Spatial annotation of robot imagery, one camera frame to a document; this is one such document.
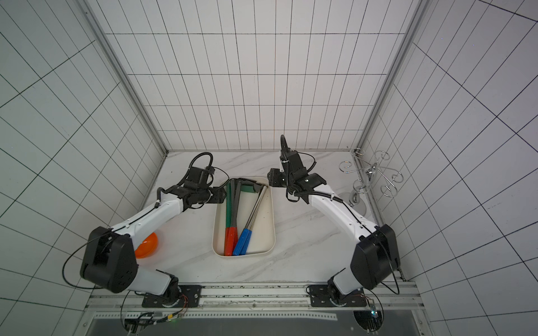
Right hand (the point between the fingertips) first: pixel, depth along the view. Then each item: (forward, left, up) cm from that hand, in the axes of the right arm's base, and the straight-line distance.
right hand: (275, 170), depth 83 cm
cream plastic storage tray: (-19, +4, -22) cm, 30 cm away
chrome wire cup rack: (-3, -36, +6) cm, 36 cm away
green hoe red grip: (-22, +17, -14) cm, 31 cm away
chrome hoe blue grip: (-26, +10, -16) cm, 32 cm away
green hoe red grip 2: (+1, +13, -16) cm, 20 cm away
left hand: (-7, +25, -11) cm, 28 cm away
